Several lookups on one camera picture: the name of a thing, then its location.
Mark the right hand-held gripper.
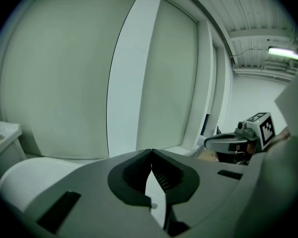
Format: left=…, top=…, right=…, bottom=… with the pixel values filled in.
left=204, top=112, right=276, bottom=164

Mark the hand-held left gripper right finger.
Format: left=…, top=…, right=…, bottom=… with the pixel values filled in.
left=151, top=148, right=289, bottom=238

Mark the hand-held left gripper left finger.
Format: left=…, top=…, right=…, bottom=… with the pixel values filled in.
left=22, top=148, right=170, bottom=238

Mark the white bathtub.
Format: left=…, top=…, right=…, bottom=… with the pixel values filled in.
left=0, top=157, right=110, bottom=213

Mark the person's right forearm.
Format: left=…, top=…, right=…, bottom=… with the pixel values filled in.
left=269, top=127, right=292, bottom=150

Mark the brown cardboard box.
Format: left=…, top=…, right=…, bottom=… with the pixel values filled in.
left=197, top=149, right=220, bottom=162

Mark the blue panel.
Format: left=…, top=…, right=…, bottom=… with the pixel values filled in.
left=200, top=114, right=211, bottom=136

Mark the white ceiling pipe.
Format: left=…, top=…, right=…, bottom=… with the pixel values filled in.
left=230, top=67, right=298, bottom=80

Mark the narrow frosted window pane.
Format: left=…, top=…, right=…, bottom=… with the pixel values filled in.
left=138, top=0, right=199, bottom=150

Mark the fluorescent ceiling light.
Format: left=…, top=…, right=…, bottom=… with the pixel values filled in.
left=267, top=46, right=298, bottom=60

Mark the white window pillar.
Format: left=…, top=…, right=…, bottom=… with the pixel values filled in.
left=106, top=0, right=164, bottom=158

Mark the white counter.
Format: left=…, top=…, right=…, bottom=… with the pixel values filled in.
left=0, top=122, right=22, bottom=166

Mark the large frosted window pane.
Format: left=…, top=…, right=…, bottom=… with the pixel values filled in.
left=0, top=0, right=143, bottom=160

